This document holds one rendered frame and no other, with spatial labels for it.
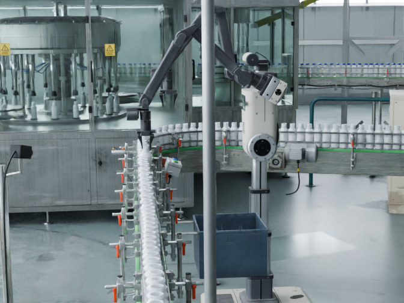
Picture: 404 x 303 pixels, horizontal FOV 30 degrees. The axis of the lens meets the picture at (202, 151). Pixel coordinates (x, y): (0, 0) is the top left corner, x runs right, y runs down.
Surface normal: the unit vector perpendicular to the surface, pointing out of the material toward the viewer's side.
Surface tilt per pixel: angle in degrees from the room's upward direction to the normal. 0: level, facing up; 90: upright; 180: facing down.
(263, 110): 90
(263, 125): 101
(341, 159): 90
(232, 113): 90
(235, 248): 90
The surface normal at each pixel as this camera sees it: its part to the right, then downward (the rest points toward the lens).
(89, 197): 0.09, 0.16
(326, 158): -0.22, 0.16
